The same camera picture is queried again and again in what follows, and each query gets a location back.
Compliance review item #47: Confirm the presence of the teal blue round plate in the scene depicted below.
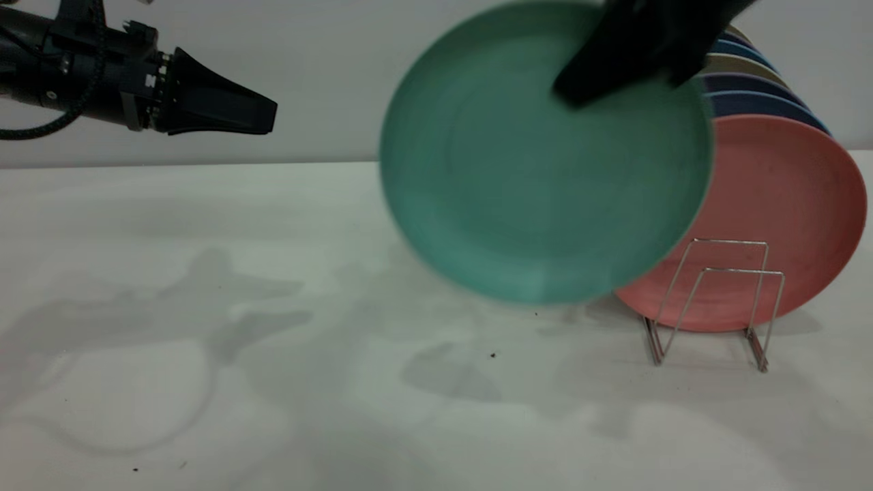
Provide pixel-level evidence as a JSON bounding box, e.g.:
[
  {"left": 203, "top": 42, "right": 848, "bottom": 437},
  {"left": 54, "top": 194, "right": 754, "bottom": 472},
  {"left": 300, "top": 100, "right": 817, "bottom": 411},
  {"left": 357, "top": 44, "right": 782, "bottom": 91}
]
[{"left": 713, "top": 39, "right": 776, "bottom": 70}]

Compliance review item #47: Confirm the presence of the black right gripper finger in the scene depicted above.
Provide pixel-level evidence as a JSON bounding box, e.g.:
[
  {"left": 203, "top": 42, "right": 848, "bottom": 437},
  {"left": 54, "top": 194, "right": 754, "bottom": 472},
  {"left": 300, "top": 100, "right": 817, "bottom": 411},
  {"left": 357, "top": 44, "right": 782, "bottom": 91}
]
[{"left": 551, "top": 19, "right": 659, "bottom": 108}]

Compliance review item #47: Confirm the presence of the metal wire plate rack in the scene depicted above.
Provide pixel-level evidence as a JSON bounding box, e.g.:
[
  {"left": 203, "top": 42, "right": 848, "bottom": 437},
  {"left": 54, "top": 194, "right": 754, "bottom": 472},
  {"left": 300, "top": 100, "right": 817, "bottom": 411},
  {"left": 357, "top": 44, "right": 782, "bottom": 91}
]
[{"left": 641, "top": 239, "right": 785, "bottom": 374}]

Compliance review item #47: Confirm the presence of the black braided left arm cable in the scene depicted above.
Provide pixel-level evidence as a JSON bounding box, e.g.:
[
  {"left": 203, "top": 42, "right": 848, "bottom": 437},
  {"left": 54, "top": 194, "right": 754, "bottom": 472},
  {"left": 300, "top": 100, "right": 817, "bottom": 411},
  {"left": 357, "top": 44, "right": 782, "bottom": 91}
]
[{"left": 0, "top": 0, "right": 108, "bottom": 141}]

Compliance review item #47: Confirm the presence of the green round plate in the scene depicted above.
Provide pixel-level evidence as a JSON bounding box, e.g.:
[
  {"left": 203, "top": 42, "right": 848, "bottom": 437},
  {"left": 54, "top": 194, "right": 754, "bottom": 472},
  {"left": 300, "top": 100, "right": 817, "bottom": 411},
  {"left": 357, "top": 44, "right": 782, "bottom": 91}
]
[{"left": 379, "top": 0, "right": 715, "bottom": 306}]

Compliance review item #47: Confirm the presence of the pink round plate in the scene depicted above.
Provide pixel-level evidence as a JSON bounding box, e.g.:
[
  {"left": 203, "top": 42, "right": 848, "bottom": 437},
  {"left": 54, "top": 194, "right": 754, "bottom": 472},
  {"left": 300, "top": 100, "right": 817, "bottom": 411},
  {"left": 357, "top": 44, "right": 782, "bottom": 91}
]
[{"left": 614, "top": 115, "right": 867, "bottom": 333}]

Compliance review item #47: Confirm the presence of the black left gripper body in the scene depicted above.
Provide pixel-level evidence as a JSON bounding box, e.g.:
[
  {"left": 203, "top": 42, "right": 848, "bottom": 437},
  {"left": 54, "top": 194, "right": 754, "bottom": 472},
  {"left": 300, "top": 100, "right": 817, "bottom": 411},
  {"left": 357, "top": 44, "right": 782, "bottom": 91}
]
[{"left": 42, "top": 19, "right": 173, "bottom": 132}]

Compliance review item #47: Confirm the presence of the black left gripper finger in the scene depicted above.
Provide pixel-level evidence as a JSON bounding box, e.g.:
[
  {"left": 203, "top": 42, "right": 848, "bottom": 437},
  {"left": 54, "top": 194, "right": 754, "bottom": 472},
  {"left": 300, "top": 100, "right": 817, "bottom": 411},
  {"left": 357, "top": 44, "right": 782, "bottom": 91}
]
[
  {"left": 169, "top": 47, "right": 278, "bottom": 118},
  {"left": 166, "top": 94, "right": 276, "bottom": 136}
]

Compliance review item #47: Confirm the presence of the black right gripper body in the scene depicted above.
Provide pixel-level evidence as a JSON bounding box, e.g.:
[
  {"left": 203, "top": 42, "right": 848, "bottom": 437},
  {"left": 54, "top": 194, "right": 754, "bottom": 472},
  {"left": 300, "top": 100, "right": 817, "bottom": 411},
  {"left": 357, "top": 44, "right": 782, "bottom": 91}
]
[{"left": 600, "top": 0, "right": 759, "bottom": 87}]

